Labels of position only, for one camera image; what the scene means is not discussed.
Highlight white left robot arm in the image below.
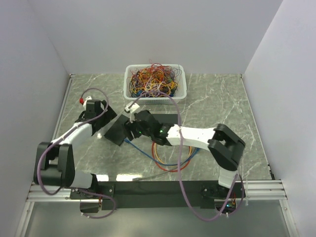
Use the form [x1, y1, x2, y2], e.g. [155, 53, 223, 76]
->
[33, 98, 117, 198]

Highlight red ethernet cable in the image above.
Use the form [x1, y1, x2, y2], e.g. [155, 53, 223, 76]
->
[152, 142, 193, 172]

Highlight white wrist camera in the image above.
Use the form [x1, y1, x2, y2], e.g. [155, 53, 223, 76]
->
[124, 101, 140, 114]
[79, 96, 92, 105]

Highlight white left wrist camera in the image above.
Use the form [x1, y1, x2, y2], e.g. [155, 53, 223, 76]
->
[79, 96, 92, 105]

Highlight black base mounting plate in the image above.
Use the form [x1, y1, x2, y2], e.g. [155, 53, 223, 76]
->
[69, 180, 247, 211]

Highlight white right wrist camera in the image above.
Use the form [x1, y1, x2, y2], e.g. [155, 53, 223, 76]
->
[124, 101, 140, 114]

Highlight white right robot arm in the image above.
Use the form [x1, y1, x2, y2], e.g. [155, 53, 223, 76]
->
[123, 110, 245, 197]

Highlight tangled colourful wires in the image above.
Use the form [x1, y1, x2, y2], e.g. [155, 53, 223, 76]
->
[127, 58, 183, 99]

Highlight blue ethernet cable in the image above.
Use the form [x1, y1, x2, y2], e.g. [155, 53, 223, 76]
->
[124, 138, 201, 167]

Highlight white plastic basket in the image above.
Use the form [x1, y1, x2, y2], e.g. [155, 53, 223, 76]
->
[123, 63, 187, 104]

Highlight black network switch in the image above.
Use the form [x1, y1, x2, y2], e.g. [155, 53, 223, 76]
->
[152, 114, 178, 124]
[104, 115, 129, 146]

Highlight orange ethernet cable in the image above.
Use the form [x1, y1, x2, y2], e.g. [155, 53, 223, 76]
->
[155, 143, 191, 166]

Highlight grey ethernet cable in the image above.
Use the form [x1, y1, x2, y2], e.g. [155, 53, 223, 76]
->
[132, 166, 180, 182]

